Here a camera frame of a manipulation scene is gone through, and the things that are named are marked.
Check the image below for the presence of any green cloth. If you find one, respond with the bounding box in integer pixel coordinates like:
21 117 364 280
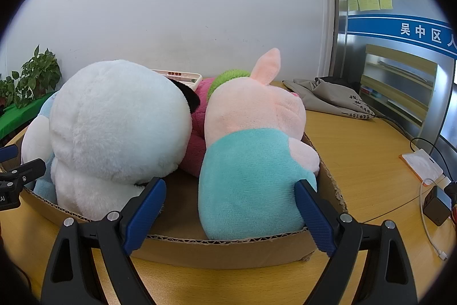
0 99 47 145

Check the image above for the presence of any white plastic tray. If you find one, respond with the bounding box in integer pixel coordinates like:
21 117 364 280
150 69 203 89

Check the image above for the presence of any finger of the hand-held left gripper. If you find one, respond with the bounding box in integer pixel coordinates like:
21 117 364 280
0 158 47 189

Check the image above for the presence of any white panda plush toy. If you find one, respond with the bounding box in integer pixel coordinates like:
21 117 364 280
49 59 201 222

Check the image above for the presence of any black charger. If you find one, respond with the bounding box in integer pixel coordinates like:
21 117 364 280
423 185 454 227

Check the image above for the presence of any light blue plush toy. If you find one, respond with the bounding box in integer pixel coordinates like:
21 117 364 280
21 91 61 206

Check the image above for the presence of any metal window frame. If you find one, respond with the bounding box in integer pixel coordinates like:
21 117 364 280
326 0 358 80

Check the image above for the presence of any green potted plant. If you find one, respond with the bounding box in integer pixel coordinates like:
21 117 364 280
0 45 62 109

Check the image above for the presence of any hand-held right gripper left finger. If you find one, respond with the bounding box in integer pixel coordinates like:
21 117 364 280
40 177 167 305

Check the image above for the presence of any white cable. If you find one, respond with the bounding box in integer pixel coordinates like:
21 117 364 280
420 176 451 261

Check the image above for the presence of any blue window banner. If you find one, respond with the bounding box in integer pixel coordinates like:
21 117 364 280
347 15 457 59

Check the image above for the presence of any grey tote bag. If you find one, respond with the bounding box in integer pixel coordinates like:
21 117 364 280
282 76 377 120

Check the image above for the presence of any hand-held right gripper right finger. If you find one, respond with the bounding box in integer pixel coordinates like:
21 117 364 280
294 179 418 305

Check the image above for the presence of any cardboard box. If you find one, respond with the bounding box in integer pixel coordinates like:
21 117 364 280
7 112 348 270

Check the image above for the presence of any black cable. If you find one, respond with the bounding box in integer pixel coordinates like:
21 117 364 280
371 114 447 177

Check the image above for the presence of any pink pig plush toy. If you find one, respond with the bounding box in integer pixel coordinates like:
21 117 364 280
198 48 320 240

